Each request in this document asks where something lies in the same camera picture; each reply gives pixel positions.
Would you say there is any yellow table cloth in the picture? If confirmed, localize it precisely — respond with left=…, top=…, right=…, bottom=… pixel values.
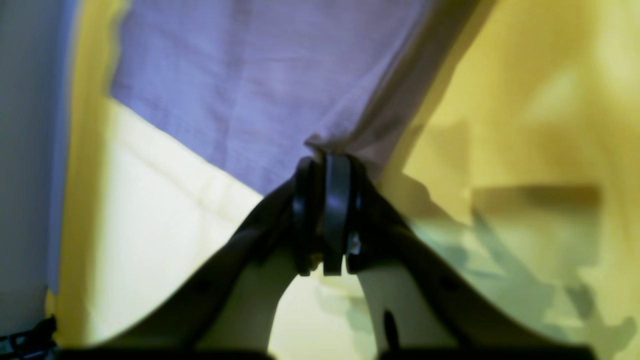
left=46, top=0, right=639, bottom=360

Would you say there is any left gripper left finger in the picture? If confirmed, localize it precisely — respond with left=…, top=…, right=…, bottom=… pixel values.
left=85, top=157, right=317, bottom=360

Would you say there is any brown T-shirt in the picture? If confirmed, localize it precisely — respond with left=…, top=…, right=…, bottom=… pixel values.
left=110, top=0, right=481, bottom=195

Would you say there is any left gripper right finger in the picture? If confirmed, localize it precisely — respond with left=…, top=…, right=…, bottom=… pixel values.
left=322, top=154, right=594, bottom=360

